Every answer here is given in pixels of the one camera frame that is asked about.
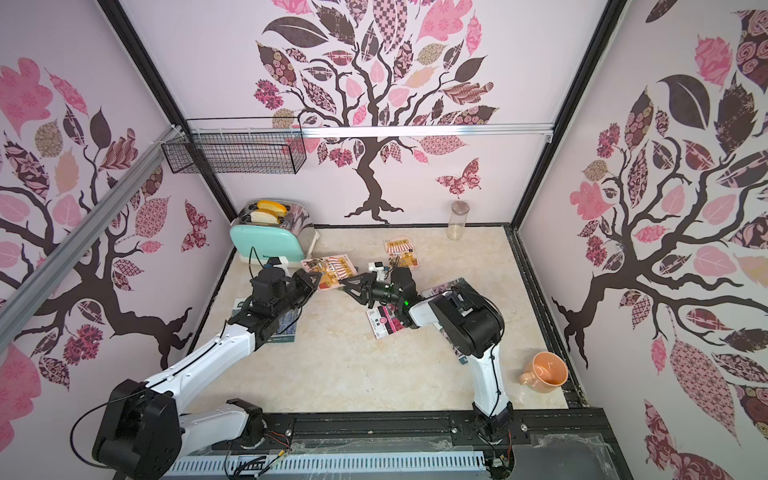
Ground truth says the pale toast slice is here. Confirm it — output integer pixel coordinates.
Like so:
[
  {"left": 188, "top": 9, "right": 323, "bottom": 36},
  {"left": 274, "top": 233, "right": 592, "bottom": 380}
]
[{"left": 249, "top": 210, "right": 281, "bottom": 225}]

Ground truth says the aluminium rail back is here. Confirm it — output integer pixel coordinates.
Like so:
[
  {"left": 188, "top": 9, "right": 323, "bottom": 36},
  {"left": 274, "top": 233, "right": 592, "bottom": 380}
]
[{"left": 192, "top": 123, "right": 554, "bottom": 138}]

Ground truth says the sunflower shop packet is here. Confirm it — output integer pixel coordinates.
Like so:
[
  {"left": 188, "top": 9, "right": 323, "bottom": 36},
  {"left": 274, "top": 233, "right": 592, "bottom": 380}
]
[
  {"left": 384, "top": 237, "right": 420, "bottom": 268},
  {"left": 301, "top": 255, "right": 358, "bottom": 291}
]

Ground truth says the black base frame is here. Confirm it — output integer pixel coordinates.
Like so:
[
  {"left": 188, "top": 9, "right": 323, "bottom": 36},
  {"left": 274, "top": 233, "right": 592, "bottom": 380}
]
[{"left": 113, "top": 407, "right": 634, "bottom": 480}]

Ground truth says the purple flower packet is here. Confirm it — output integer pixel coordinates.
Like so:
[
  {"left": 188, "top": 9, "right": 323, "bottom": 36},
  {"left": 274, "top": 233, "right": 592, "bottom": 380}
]
[{"left": 420, "top": 278, "right": 466, "bottom": 299}]

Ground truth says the aluminium rail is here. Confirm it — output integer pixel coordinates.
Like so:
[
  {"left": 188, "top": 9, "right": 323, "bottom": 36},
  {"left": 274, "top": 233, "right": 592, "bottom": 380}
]
[
  {"left": 1, "top": 125, "right": 182, "bottom": 348},
  {"left": 192, "top": 123, "right": 554, "bottom": 138}
]

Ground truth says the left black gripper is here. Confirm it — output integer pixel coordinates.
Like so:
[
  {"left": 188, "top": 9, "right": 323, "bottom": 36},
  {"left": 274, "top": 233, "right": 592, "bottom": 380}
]
[{"left": 273, "top": 269, "right": 322, "bottom": 318}]

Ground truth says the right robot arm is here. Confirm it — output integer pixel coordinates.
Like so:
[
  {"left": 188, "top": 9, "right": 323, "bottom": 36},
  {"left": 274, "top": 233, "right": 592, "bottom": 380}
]
[{"left": 341, "top": 267, "right": 513, "bottom": 443}]

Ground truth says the clear glass jar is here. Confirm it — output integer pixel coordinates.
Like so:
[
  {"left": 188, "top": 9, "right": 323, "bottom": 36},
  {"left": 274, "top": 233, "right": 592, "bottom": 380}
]
[{"left": 446, "top": 200, "right": 470, "bottom": 241}]

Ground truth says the lavender packet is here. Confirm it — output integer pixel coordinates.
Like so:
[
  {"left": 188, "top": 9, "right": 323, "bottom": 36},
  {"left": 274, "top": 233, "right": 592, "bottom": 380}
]
[{"left": 265, "top": 309, "right": 301, "bottom": 343}]

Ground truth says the aluminium rail left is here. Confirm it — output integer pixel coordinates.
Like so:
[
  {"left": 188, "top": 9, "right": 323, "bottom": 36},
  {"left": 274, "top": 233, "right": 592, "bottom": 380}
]
[{"left": 1, "top": 125, "right": 182, "bottom": 348}]

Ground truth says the yellow toast slice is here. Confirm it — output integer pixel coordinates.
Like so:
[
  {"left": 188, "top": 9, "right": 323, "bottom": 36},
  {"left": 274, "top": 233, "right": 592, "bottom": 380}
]
[{"left": 257, "top": 200, "right": 289, "bottom": 218}]

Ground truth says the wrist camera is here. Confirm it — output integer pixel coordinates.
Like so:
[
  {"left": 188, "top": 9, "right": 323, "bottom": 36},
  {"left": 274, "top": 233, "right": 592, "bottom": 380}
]
[
  {"left": 368, "top": 261, "right": 391, "bottom": 281},
  {"left": 264, "top": 256, "right": 290, "bottom": 276}
]

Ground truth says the black wire basket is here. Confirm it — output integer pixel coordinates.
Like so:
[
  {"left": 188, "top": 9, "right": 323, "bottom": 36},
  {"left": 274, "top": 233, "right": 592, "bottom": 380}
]
[{"left": 162, "top": 114, "right": 309, "bottom": 175}]

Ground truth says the orange cup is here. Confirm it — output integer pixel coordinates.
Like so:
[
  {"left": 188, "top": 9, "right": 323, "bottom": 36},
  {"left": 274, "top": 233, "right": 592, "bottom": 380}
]
[{"left": 518, "top": 351, "right": 569, "bottom": 393}]

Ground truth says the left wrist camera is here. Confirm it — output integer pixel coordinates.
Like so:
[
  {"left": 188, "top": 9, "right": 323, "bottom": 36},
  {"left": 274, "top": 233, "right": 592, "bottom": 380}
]
[{"left": 264, "top": 256, "right": 290, "bottom": 276}]

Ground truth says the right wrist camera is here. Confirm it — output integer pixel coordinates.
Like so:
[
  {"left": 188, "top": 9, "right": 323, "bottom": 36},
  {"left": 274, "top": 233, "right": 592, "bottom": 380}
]
[{"left": 368, "top": 261, "right": 391, "bottom": 281}]

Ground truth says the pink flower packet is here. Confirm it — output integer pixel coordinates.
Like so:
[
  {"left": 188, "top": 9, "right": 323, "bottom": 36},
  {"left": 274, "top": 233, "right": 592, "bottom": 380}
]
[{"left": 366, "top": 305, "right": 404, "bottom": 340}]

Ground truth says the mint green toaster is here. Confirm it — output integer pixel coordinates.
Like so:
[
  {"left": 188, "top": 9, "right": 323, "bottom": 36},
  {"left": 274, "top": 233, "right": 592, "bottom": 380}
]
[{"left": 229, "top": 199, "right": 319, "bottom": 264}]

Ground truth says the white vented strip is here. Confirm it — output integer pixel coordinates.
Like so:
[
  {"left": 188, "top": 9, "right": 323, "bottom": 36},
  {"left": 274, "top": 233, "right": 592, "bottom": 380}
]
[{"left": 164, "top": 451, "right": 486, "bottom": 479}]

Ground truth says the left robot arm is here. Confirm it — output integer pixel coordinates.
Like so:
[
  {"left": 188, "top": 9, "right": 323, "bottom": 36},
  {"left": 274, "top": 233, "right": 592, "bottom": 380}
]
[{"left": 92, "top": 267, "right": 321, "bottom": 479}]

